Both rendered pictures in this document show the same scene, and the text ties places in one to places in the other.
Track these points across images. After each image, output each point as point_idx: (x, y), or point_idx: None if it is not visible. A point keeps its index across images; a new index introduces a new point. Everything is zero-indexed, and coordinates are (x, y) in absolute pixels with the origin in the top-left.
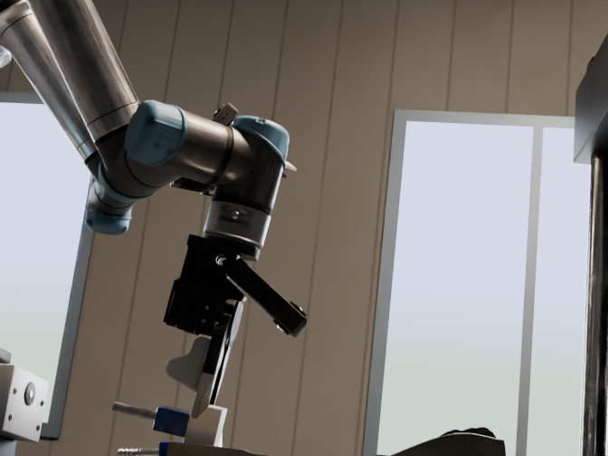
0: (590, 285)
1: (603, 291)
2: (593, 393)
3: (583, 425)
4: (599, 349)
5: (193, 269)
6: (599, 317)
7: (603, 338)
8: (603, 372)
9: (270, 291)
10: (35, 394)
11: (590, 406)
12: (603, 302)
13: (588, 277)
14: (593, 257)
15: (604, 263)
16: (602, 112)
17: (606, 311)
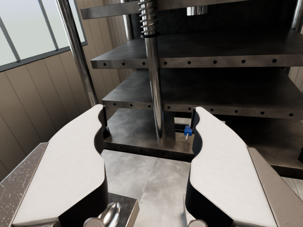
0: (69, 25)
1: (75, 28)
2: (87, 74)
3: (87, 88)
4: (83, 56)
5: None
6: (79, 41)
7: (83, 51)
8: (87, 65)
9: None
10: None
11: (88, 80)
12: (77, 34)
13: (66, 21)
14: (65, 10)
15: (71, 12)
16: None
17: (79, 37)
